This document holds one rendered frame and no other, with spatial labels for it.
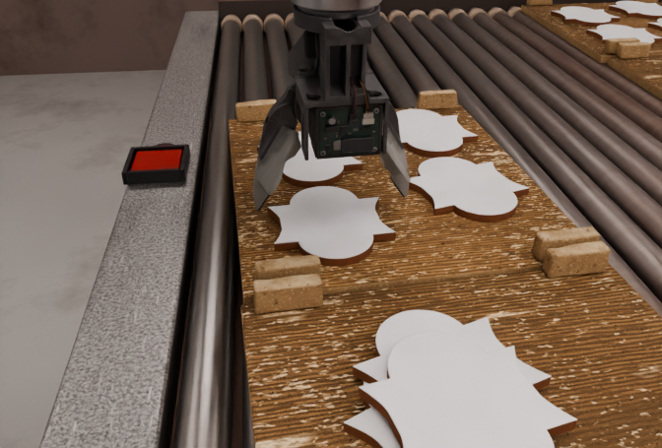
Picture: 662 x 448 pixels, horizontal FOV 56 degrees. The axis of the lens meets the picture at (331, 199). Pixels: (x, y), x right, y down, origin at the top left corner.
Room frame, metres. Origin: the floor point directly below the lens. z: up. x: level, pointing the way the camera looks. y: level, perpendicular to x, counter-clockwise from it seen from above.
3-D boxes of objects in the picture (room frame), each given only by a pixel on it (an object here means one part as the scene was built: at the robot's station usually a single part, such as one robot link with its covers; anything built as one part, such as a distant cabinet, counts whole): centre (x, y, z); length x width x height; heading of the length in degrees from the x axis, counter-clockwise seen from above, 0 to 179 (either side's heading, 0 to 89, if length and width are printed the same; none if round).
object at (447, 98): (0.88, -0.16, 0.95); 0.06 x 0.02 x 0.03; 100
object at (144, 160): (0.72, 0.22, 0.92); 0.06 x 0.06 x 0.01; 7
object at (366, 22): (0.52, -0.01, 1.11); 0.09 x 0.08 x 0.12; 10
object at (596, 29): (1.37, -0.66, 0.94); 0.41 x 0.35 x 0.04; 6
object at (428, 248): (0.67, -0.06, 0.93); 0.41 x 0.35 x 0.02; 10
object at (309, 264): (0.45, 0.04, 0.95); 0.06 x 0.02 x 0.03; 100
